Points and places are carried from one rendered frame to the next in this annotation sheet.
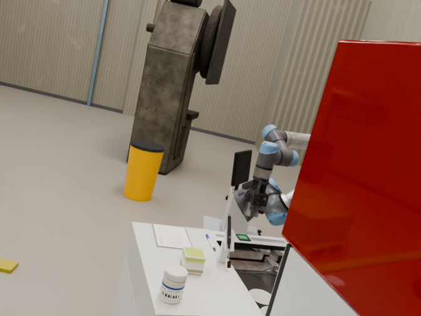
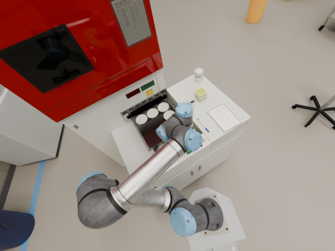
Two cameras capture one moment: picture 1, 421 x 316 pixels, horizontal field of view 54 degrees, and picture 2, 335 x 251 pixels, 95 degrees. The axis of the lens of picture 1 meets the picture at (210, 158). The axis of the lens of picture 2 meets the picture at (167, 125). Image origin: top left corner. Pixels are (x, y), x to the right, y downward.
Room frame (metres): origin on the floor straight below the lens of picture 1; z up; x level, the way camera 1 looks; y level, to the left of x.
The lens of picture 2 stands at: (2.16, -0.30, 1.95)
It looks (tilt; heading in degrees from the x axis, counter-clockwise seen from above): 58 degrees down; 184
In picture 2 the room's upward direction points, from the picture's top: 17 degrees counter-clockwise
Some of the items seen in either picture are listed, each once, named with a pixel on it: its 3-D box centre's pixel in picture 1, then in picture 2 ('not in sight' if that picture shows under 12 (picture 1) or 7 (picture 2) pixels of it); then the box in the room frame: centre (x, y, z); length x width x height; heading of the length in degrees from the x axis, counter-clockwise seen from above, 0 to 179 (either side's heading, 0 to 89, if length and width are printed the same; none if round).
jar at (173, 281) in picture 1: (173, 284); (198, 75); (1.15, 0.02, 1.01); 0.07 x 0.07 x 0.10
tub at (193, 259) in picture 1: (192, 260); (200, 94); (1.35, -0.02, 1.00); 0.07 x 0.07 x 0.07; 15
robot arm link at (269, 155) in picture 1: (267, 155); (184, 114); (1.75, -0.24, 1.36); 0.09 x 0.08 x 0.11; 123
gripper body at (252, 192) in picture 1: (258, 190); not in sight; (1.74, -0.23, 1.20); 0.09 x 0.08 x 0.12; 19
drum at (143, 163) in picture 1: (142, 170); not in sight; (4.60, 0.72, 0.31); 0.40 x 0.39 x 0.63; 3
